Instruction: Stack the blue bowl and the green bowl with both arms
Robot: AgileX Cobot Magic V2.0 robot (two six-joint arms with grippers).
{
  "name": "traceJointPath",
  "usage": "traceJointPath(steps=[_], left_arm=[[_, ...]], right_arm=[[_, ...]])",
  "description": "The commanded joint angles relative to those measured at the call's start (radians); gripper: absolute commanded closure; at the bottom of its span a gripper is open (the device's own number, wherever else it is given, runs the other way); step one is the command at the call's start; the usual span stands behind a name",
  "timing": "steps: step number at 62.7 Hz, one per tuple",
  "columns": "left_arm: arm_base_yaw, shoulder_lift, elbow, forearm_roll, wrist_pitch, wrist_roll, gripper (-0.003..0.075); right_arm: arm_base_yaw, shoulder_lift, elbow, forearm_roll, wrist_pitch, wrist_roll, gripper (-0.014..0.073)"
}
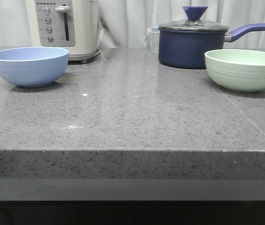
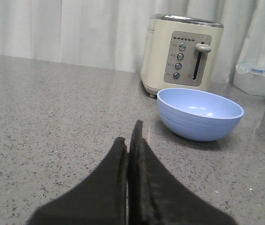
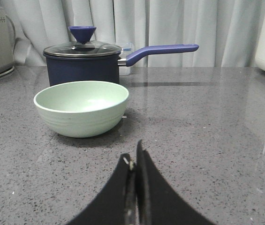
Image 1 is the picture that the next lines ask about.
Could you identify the blue bowl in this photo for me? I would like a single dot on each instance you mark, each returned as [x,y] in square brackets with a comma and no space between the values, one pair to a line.
[33,67]

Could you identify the green bowl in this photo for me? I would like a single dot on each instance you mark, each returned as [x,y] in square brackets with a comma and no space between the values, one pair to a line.
[236,69]

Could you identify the dark blue saucepan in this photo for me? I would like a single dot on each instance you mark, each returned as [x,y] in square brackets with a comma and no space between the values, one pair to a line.
[185,47]

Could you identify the clear plastic container blue lid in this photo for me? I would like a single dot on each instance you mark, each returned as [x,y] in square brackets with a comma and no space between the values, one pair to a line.
[153,34]

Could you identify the white curtain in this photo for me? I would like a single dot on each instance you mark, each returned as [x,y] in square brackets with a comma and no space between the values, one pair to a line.
[124,23]

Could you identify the cream toaster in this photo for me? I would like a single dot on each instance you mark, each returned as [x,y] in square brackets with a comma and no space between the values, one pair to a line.
[69,24]

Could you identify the glass pot lid blue knob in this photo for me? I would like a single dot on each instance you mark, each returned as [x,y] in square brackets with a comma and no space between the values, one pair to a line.
[193,21]

